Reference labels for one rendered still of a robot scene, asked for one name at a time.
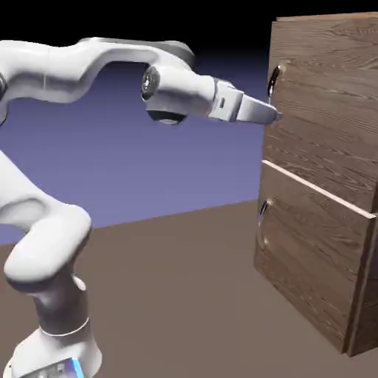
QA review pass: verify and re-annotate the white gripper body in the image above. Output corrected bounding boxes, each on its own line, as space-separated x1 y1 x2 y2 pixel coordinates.
236 93 278 126

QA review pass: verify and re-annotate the large wooden cabinet door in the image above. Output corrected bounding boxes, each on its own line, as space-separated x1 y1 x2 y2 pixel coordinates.
261 20 378 214

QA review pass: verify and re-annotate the brown wooden cabinet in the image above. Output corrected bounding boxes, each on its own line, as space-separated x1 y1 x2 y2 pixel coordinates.
252 11 378 358

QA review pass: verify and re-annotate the small wooden cabinet door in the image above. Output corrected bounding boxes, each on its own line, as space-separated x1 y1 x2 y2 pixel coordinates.
252 159 378 354

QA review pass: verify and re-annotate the dark curved metal handle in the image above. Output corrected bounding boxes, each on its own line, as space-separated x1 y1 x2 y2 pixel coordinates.
267 64 282 98

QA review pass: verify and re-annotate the silver curved metal handle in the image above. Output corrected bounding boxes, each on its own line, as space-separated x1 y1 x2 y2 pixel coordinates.
255 199 270 247

